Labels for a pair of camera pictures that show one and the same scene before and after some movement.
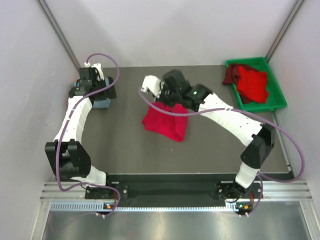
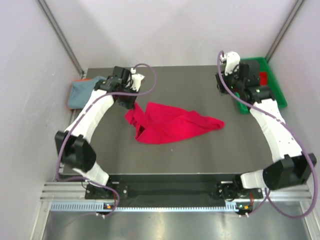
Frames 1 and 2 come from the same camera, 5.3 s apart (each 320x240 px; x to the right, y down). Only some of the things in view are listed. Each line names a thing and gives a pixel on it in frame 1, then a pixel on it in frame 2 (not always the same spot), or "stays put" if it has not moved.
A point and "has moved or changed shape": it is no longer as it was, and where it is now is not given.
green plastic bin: (276, 99) stays put
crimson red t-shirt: (173, 126) has moved or changed shape
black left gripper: (108, 93) to (130, 105)
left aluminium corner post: (52, 17) stays put
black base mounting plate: (174, 194) stays put
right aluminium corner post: (283, 30) stays put
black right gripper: (163, 88) to (222, 89)
